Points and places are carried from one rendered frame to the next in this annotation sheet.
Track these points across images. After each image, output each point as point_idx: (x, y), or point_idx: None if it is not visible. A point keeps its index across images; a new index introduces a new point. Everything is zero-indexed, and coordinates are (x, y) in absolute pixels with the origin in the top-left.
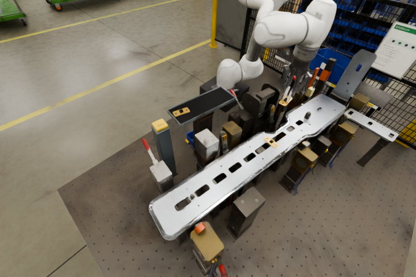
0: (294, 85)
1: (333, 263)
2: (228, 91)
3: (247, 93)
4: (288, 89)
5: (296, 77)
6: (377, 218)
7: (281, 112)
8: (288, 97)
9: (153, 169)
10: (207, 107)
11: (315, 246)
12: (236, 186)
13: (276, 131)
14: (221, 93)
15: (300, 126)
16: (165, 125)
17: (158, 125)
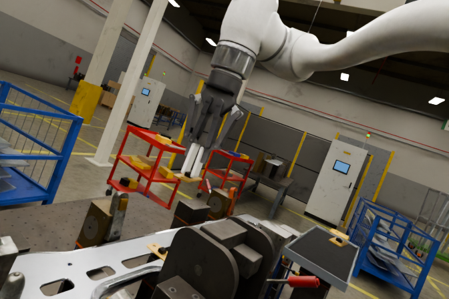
0: (202, 131)
1: (53, 237)
2: (313, 263)
3: (267, 235)
4: (198, 153)
5: (211, 113)
6: None
7: None
8: (193, 161)
9: (298, 233)
10: (313, 241)
11: (67, 251)
12: (208, 222)
13: (145, 268)
14: (323, 266)
15: (63, 274)
16: (332, 231)
17: (339, 232)
